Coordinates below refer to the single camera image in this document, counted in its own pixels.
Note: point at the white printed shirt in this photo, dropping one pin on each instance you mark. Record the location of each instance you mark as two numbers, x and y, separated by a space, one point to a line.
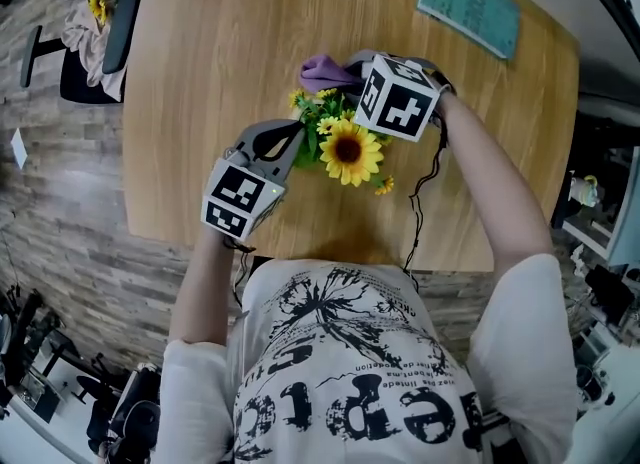
350 352

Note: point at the person's right forearm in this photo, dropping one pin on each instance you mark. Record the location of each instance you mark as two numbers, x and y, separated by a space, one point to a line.
490 192

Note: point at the white paper sheet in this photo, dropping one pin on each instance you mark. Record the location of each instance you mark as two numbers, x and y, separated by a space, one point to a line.
19 148

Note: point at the yellow artificial sunflower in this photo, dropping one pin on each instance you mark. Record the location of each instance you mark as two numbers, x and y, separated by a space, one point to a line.
98 6

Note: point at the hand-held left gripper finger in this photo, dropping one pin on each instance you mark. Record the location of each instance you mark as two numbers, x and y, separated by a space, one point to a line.
292 159
250 133

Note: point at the white yellow container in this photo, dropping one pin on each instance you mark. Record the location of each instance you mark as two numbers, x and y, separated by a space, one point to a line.
584 191

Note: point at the teal book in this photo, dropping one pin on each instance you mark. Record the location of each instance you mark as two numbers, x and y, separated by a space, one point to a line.
470 4

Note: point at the beige cloth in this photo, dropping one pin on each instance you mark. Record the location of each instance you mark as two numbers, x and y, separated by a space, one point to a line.
90 52

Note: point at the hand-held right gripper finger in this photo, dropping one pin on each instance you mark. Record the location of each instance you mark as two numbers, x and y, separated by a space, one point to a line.
362 56

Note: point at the black office chair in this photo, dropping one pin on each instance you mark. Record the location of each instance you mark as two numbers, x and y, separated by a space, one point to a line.
117 32

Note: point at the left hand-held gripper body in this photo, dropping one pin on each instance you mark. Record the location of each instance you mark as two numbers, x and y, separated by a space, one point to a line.
235 192

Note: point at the yellow sunflower bouquet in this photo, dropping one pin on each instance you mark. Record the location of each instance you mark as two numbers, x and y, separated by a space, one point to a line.
350 152

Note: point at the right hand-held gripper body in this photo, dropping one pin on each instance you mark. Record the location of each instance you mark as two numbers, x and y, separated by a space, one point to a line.
400 107

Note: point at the person's left forearm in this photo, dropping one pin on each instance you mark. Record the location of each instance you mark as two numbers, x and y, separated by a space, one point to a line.
205 292

